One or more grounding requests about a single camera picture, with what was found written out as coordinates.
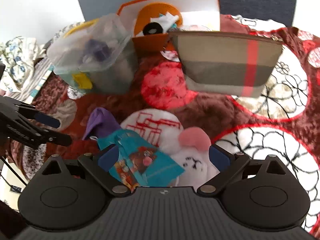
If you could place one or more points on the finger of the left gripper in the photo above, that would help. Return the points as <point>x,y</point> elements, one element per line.
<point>37,114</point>
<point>47,134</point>

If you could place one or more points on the blue floral white cloth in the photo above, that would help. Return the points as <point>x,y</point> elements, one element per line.
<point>18,56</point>

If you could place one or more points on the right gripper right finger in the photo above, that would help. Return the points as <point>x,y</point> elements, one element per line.
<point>229,167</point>

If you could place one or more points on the red floral fleece blanket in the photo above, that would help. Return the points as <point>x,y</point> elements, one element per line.
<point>284,120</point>

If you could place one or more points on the orange cardboard box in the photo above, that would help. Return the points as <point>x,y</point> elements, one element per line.
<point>196,14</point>

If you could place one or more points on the clear plastic storage container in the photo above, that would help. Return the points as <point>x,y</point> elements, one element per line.
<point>97,56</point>

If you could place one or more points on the plaid canvas zipper pouch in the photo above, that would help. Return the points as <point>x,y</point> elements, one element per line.
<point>226,63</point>

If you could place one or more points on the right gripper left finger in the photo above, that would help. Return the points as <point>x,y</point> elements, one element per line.
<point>98,167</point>

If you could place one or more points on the teal cartoon mask packet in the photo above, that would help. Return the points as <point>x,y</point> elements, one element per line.
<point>140,163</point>

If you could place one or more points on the orange honeycomb silicone mat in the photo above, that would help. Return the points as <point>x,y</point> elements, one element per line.
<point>154,10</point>

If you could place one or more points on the striped fabric pile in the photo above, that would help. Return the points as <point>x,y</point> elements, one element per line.
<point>42,71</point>

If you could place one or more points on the purple cloth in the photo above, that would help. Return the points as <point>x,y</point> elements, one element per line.
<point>101,123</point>

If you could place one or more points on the black fluffy puff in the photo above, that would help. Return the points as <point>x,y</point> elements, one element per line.
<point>152,28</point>

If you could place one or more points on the white plush bunny toy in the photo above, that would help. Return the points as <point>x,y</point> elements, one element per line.
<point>190,149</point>

